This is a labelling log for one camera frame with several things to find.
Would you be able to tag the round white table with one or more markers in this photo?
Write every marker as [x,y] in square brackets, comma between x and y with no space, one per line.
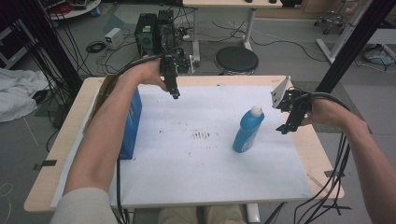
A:
[77,12]

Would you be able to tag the person's right hand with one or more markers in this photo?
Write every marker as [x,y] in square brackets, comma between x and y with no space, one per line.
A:
[327,112]

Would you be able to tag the grey metal rack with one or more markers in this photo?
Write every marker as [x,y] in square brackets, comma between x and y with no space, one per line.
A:
[12,59]

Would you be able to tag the black round stool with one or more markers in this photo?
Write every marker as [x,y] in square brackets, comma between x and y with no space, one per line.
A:
[236,59]

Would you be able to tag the white cloth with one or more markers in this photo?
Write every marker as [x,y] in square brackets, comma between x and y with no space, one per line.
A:
[18,93]

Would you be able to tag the office chair base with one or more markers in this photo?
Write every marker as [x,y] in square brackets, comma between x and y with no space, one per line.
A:
[331,20]

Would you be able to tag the light wooden desk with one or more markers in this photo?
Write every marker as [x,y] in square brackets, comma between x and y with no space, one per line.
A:
[230,3]

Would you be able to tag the small white device box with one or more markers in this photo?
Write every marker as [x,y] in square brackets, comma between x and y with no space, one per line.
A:
[113,38]

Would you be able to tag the beige sleeve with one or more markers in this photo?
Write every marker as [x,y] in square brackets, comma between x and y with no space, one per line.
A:
[84,208]

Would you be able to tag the black computer tower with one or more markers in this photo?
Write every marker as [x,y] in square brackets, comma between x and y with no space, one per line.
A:
[145,34]
[166,28]

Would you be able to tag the person's left leg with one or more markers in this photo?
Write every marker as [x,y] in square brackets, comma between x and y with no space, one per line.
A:
[177,216]

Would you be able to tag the blue bottle with white cap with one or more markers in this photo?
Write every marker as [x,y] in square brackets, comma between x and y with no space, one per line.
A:
[247,133]

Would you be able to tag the black tape strip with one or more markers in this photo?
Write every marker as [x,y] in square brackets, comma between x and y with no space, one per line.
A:
[46,163]

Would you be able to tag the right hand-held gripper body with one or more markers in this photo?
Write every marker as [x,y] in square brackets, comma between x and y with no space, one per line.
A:
[299,104]

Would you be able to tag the person's leg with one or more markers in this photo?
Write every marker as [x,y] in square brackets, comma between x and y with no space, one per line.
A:
[177,216]
[225,215]

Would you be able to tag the person's left hand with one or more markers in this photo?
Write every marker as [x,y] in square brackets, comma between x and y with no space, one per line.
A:
[146,73]

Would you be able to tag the white metal stand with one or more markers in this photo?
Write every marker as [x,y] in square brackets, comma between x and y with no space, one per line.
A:
[342,37]

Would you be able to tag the blue cardboard box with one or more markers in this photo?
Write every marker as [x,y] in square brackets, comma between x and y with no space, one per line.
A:
[133,124]

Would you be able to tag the black aluminium post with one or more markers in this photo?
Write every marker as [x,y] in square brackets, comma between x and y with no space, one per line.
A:
[355,43]

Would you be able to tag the person's right leg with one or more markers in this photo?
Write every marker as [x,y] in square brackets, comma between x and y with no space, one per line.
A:
[225,215]

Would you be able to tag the wooden table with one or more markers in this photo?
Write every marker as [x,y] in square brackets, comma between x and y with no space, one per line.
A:
[46,186]

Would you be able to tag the blue bag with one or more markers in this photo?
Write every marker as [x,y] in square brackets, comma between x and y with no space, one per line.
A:
[378,56]

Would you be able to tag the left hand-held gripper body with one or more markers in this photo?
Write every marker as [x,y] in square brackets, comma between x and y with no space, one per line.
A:
[169,70]

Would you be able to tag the white paper sheet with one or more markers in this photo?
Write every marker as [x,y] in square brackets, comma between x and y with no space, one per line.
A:
[193,174]

